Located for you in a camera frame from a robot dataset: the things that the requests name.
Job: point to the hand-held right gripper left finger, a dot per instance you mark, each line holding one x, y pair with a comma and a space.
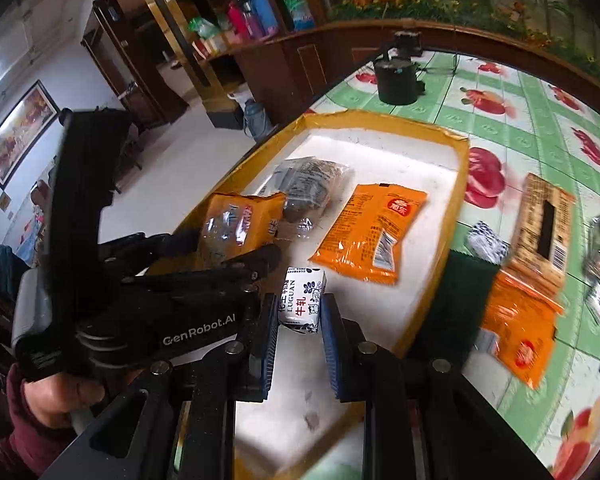
268, 345

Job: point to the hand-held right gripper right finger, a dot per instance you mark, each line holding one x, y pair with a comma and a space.
332, 352

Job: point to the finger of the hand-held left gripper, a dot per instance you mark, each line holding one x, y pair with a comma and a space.
240, 262
150, 250

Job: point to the orange snack packet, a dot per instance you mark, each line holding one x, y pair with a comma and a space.
245, 220
370, 230
517, 330

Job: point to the small white candy packet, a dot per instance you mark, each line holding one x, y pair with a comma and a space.
302, 302

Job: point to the yellow cardboard tray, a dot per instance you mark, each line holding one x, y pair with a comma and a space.
405, 160

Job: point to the yellow biscuit packet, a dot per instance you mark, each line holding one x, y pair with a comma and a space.
530, 220

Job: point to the clear packet of dark snacks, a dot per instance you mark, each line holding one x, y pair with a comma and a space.
305, 185

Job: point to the person's left hand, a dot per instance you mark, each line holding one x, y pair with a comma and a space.
55, 402

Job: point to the teal knit clothing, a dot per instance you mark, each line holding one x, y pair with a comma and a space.
0, 265

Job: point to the green scouring pad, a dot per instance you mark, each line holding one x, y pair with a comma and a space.
460, 305

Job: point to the blue water jug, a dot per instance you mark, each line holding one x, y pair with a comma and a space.
256, 119

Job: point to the small blue white packet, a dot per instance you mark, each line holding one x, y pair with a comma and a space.
487, 242

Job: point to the wooden cabinet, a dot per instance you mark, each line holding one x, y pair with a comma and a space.
280, 70

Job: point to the pink bottle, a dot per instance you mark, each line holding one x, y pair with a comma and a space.
239, 22

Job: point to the blue bottle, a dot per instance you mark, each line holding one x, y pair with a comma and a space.
264, 10

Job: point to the green plastic bag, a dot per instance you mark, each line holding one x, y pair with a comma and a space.
297, 10

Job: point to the small dark bottle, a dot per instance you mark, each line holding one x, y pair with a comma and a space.
407, 44

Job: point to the fruit print tablecloth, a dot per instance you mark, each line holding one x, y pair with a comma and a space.
530, 110

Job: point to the framed wall painting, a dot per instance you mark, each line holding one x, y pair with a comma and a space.
17, 135

